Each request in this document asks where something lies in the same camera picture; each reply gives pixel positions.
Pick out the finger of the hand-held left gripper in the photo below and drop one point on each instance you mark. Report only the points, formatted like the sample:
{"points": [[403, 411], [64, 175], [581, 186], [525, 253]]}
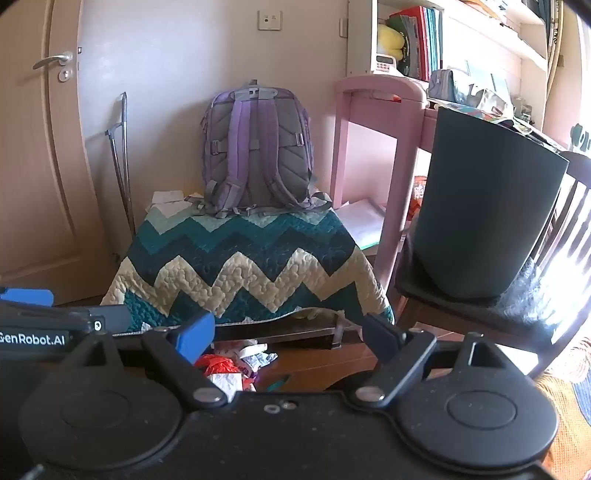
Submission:
{"points": [[25, 296], [60, 317]]}

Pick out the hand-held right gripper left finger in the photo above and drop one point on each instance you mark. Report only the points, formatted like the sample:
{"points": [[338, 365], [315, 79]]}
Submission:
{"points": [[196, 337]]}

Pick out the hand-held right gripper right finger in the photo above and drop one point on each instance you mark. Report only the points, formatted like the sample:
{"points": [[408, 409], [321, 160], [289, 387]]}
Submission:
{"points": [[382, 338]]}

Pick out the dark green waste bin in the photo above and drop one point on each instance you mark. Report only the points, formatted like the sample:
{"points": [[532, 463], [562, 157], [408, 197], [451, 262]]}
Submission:
{"points": [[485, 203]]}

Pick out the red plastic wrapper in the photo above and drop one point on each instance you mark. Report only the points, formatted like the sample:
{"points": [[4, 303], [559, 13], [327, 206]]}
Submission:
{"points": [[221, 363]]}

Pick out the crumpled white paper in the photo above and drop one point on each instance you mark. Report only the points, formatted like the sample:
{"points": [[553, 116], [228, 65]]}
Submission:
{"points": [[228, 382]]}

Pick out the black seat cushion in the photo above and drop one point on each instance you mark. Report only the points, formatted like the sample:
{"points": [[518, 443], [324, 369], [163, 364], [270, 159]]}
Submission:
{"points": [[466, 307]]}

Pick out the teal zigzag quilt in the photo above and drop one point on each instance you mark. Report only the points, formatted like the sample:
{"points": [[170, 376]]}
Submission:
{"points": [[240, 258]]}

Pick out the stack of white papers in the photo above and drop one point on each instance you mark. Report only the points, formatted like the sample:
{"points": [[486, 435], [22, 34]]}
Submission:
{"points": [[360, 221]]}

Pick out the wooden door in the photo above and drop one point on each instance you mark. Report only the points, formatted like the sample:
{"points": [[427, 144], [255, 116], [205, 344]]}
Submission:
{"points": [[32, 161]]}

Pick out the white paper sheet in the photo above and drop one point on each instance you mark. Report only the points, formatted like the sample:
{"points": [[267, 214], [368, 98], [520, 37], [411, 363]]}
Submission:
{"points": [[165, 199]]}

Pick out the folded metal stand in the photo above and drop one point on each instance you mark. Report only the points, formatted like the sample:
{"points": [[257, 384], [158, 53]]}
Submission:
{"points": [[121, 161]]}

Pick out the purple grey backpack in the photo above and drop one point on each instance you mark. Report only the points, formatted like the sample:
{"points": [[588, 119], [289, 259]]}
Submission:
{"points": [[256, 152]]}

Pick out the orange cloth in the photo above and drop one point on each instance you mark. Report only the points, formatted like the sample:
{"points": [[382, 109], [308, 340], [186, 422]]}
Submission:
{"points": [[568, 415]]}

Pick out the wooden chair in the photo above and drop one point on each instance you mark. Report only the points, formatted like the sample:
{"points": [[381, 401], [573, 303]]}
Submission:
{"points": [[563, 217]]}

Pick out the pink desk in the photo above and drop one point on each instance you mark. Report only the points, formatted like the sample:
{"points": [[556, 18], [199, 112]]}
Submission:
{"points": [[369, 120]]}

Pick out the shiny foil bag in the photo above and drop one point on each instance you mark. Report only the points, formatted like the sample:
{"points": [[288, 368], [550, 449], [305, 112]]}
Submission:
{"points": [[491, 102]]}

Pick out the grey pencil case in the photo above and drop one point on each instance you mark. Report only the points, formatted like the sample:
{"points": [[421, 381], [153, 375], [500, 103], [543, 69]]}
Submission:
{"points": [[445, 85]]}

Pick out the white calculator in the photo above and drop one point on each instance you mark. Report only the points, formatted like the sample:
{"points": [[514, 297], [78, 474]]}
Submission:
{"points": [[385, 63]]}

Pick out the yellow plush toy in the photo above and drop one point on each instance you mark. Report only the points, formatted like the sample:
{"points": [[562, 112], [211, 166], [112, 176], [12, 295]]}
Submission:
{"points": [[390, 40]]}

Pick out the row of colourful books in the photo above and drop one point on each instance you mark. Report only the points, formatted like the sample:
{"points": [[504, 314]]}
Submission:
{"points": [[422, 41]]}

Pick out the white bookshelf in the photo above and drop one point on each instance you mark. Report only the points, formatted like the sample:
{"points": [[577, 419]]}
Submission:
{"points": [[489, 50]]}

